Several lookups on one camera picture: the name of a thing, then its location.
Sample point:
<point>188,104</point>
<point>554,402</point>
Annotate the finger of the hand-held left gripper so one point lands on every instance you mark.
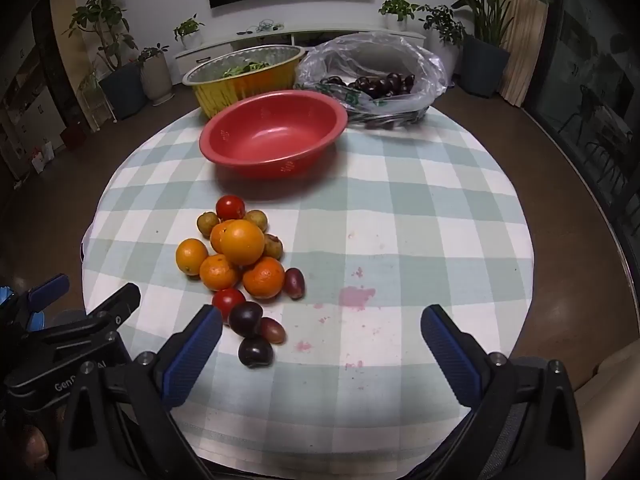
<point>50,289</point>
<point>120,300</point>

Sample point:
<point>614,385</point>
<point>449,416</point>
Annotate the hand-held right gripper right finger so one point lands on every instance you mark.
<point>450,355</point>

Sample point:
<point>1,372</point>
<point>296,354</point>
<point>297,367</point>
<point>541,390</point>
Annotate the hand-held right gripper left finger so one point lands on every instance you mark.
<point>192,355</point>

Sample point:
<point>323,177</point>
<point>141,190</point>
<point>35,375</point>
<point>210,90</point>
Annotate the dark purple plum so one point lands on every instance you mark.
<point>255,351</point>
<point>245,317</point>

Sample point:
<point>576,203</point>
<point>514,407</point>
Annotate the red tomato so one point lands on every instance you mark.
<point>230,207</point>
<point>226,301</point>

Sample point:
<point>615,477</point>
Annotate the reddish oval fruit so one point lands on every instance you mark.
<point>294,283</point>
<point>273,331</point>

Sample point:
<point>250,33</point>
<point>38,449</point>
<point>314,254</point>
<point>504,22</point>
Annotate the small brownish green fruit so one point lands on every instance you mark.
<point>256,219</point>
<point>206,223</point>
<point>274,247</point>

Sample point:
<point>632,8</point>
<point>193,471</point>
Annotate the large orange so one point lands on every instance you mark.
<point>243,242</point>

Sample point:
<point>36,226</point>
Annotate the red plastic colander bowl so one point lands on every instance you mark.
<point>272,130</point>

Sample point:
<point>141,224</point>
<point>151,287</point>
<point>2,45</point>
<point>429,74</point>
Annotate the green checked tablecloth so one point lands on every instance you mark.
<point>375,210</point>

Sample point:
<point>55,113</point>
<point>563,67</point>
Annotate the beige chair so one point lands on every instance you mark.
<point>612,395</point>

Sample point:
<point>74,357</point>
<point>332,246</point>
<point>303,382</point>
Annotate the dark square plant pot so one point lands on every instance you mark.
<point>124,91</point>

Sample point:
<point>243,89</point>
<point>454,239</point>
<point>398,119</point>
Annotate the houseplant in white ribbed pot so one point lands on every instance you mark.
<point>156,77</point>

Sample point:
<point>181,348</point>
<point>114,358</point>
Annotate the gold foil pan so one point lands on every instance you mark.
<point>240,87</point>

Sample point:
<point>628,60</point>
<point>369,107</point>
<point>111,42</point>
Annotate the green leafy vegetables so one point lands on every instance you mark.
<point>245,68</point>

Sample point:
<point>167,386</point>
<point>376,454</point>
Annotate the small plant in white pot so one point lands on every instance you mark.
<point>189,30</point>

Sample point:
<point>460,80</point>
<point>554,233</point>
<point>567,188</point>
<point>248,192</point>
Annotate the tall leafy houseplant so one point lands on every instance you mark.
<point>105,15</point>

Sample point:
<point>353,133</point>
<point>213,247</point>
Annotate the pile of dark cherries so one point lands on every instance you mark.
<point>375,85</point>

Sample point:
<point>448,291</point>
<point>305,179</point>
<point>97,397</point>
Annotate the dark blue plant pot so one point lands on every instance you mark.
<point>484,66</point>

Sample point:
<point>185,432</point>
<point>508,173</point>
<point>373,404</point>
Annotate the glass sliding door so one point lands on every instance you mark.
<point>590,85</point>

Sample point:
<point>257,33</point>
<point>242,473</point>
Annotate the clear plastic bag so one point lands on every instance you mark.
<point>320,60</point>

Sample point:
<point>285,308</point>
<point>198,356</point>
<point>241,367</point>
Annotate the beige curtain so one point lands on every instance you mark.
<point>525,35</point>

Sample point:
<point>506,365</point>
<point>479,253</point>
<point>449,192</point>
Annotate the small-leaved green houseplant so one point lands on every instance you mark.
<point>445,25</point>

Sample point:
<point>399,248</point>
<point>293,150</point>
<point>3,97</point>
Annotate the bushy green plant on cabinet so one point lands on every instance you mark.
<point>397,10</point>

